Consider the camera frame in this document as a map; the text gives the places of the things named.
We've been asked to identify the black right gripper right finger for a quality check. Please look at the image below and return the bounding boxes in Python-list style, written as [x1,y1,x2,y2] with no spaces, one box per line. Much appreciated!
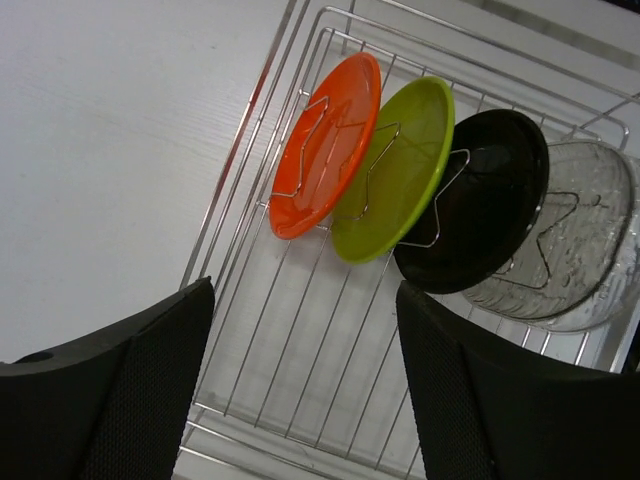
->
[396,281,639,479]

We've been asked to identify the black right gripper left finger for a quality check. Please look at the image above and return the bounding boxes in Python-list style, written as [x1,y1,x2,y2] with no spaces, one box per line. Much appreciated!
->
[1,278,215,479]

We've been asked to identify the clear textured glass plate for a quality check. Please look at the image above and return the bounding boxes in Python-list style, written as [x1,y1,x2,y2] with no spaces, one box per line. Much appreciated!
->
[463,140,639,333]

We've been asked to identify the black plastic plate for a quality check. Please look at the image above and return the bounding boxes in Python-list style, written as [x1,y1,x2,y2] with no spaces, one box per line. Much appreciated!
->
[394,109,550,294]

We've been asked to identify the lime green plastic plate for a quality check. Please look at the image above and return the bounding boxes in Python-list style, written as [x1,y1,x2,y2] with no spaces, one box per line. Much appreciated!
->
[331,76,455,264]

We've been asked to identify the orange plastic plate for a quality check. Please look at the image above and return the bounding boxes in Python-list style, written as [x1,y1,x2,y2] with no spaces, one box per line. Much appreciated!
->
[269,52,381,240]

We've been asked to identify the chrome wire dish rack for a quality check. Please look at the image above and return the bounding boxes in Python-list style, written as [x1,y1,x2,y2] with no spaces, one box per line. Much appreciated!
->
[180,1,639,479]

